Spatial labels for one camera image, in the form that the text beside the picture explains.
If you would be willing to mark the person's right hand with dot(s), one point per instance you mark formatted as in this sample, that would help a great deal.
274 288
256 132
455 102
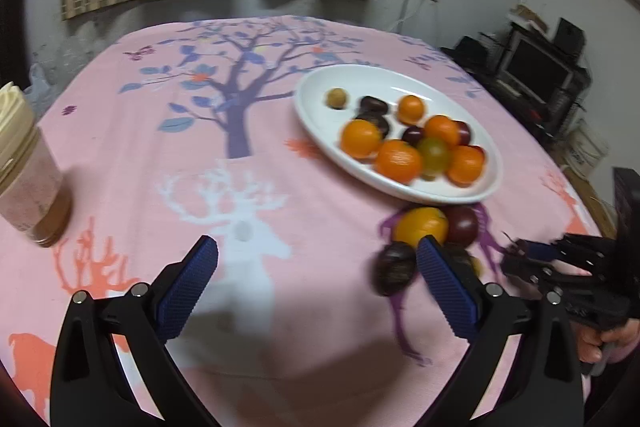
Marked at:
620 338

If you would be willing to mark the large dark purple plum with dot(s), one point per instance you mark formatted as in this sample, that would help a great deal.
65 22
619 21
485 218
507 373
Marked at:
466 133

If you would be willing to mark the dark red tomato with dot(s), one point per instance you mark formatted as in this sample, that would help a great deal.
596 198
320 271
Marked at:
461 224

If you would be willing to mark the small dark plum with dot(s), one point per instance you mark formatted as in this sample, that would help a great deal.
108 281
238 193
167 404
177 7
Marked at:
412 135

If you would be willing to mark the small orange tangerine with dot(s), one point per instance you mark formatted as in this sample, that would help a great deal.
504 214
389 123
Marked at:
411 108

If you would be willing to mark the green yellow tangerine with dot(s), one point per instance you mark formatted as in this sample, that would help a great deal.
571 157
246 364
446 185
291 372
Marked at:
434 155

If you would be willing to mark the black desk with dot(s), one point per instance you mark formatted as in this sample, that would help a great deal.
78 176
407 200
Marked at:
530 107

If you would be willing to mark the white oval plate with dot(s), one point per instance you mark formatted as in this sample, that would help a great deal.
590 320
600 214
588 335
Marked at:
320 127

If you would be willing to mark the dark wrinkled date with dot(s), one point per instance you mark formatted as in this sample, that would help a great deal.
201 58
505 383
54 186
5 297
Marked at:
376 124
395 268
372 105

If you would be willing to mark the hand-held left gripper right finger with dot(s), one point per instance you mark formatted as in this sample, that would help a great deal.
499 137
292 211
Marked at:
445 292

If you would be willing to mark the small tan round fruit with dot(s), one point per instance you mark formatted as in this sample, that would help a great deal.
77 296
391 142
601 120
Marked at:
336 98

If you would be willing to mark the black computer monitor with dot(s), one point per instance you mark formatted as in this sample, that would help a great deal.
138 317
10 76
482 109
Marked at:
537 69

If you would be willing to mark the black speaker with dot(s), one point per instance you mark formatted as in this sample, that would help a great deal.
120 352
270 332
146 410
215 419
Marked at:
570 37

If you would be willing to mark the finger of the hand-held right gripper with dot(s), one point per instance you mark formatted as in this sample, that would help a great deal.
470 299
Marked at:
542 250
522 267

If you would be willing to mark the pink deer printed tablecloth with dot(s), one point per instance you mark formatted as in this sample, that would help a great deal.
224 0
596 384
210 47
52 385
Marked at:
150 132

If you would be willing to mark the glass jar with beige lid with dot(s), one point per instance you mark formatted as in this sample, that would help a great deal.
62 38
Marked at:
30 177

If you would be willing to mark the yellow orange tangerine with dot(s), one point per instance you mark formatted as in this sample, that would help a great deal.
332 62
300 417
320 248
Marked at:
419 224

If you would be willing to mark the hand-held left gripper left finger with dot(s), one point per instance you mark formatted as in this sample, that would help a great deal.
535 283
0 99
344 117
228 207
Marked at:
187 292

